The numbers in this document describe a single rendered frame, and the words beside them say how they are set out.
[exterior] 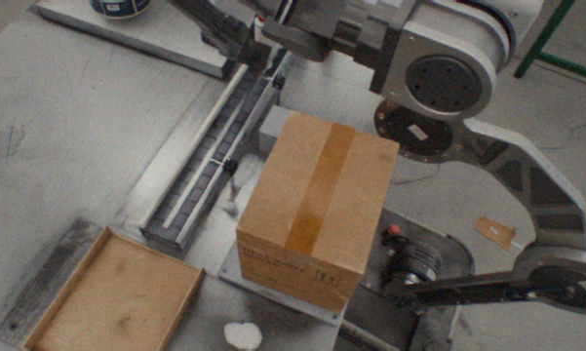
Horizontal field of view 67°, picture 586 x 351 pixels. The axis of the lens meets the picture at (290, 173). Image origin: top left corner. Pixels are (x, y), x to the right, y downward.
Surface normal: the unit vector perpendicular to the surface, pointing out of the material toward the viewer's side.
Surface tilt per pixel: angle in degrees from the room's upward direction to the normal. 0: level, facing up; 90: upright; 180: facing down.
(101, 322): 0
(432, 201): 0
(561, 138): 0
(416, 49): 90
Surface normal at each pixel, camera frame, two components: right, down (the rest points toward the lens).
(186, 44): 0.05, -0.53
